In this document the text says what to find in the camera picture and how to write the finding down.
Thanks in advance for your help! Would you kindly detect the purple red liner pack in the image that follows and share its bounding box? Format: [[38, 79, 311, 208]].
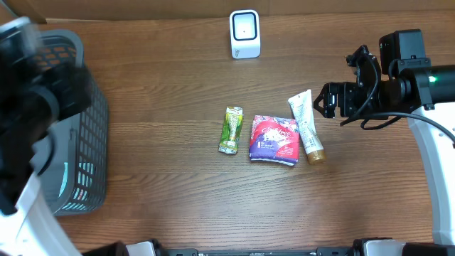
[[249, 115, 299, 166]]

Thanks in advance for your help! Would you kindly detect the green yellow snack packet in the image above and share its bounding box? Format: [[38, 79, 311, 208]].
[[218, 107, 243, 154]]

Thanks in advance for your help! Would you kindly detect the white tube gold cap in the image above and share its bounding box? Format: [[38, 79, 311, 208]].
[[288, 90, 326, 165]]

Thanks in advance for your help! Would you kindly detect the white barcode scanner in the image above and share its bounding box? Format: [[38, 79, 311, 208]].
[[229, 9, 261, 59]]

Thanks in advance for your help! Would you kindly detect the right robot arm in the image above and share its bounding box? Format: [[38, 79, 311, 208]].
[[313, 29, 454, 256]]

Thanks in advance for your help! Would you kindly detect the grey plastic basket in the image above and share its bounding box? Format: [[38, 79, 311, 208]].
[[30, 28, 109, 217]]

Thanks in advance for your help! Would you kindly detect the mint green tissue pack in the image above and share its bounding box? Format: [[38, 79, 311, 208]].
[[58, 162, 68, 197]]

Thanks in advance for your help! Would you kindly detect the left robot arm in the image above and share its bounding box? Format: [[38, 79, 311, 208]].
[[1, 17, 109, 255]]

